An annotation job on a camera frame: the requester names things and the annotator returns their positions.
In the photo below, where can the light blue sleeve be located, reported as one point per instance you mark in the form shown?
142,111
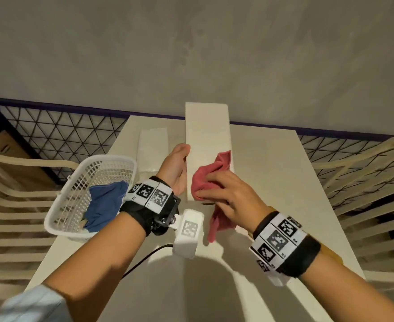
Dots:
32,305

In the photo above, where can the person's right hand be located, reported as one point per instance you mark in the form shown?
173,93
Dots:
237,201

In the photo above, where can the red cloth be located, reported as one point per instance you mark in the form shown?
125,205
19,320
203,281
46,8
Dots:
205,177

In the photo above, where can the white tissues pack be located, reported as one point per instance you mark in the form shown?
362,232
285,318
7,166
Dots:
153,147

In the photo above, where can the black marker-tagged left wristband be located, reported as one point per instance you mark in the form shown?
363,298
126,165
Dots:
150,197

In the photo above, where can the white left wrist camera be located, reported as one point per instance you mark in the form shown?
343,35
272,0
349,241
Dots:
188,238

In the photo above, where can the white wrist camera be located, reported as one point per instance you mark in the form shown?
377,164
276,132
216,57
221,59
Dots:
188,238
277,278

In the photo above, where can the black marker-tagged wristband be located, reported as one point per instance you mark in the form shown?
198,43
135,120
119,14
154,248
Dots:
150,197
281,244

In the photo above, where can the person's right forearm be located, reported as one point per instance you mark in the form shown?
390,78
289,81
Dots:
344,295

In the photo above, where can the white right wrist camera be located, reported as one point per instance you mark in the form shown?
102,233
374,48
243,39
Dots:
277,278

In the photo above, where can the blue cloth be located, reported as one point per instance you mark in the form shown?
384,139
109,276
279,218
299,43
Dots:
103,204

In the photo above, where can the person's left hand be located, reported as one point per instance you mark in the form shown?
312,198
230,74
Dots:
173,167

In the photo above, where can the person's left forearm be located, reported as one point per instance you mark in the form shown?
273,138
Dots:
96,264

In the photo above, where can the cream tissue box base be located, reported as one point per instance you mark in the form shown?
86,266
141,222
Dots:
207,130

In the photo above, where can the black marker-tagged right wristband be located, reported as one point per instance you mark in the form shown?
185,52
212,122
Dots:
281,244

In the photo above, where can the cream slatted chair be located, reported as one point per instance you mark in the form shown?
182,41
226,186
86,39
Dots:
32,160
388,280

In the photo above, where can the brown cardboard box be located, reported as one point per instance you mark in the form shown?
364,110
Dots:
12,154

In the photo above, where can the wooden lid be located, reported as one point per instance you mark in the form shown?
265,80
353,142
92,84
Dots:
332,254

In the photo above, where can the white plastic mesh basket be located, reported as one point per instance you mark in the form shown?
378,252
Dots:
93,167

